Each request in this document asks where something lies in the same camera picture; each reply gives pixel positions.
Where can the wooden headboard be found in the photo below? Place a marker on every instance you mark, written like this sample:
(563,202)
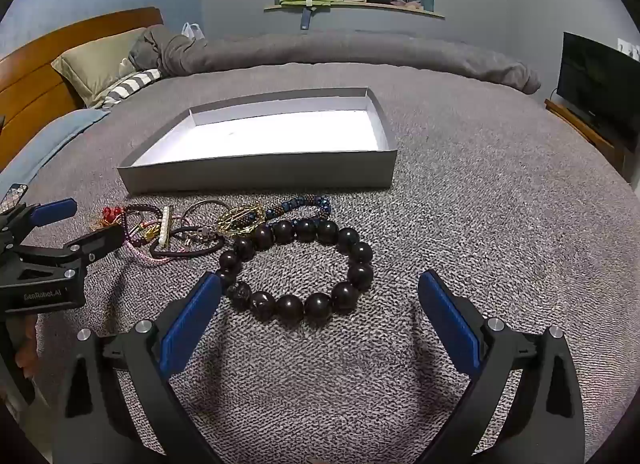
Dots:
(30,79)

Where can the pink cloth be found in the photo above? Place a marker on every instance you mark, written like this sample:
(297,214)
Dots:
(410,3)

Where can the person's left hand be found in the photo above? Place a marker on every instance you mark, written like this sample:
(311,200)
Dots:
(26,354)

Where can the grey rolled duvet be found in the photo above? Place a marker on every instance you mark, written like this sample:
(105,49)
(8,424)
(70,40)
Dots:
(325,52)

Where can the light blue blanket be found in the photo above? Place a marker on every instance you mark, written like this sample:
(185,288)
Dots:
(45,139)

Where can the shallow white cardboard box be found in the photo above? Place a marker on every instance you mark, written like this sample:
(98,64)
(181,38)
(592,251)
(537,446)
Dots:
(260,134)

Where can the white plastic bag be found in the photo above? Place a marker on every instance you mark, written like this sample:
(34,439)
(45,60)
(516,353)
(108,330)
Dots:
(191,30)

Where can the striped pillow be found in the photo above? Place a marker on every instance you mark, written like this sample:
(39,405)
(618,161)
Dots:
(127,84)

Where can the wooden television stand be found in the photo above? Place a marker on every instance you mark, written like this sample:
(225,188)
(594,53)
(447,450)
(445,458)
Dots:
(575,122)

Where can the thin dark bangle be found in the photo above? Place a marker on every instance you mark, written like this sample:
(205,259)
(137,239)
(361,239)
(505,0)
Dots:
(207,201)

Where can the grey bed blanket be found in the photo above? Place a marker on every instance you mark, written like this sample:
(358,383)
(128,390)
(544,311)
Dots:
(475,194)

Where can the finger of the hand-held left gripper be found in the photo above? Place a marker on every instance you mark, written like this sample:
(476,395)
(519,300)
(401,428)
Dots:
(52,210)
(97,243)

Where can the black television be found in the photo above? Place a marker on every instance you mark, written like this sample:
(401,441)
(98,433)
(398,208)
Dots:
(595,79)

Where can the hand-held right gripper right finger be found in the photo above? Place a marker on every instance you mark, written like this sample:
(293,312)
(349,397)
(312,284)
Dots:
(450,324)

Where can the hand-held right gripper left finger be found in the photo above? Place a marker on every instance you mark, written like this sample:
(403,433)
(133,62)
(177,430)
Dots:
(192,324)

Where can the white wall outlets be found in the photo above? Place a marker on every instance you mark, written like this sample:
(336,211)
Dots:
(627,47)

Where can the olive pillow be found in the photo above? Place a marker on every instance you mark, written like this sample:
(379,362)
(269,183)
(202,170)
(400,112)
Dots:
(95,64)

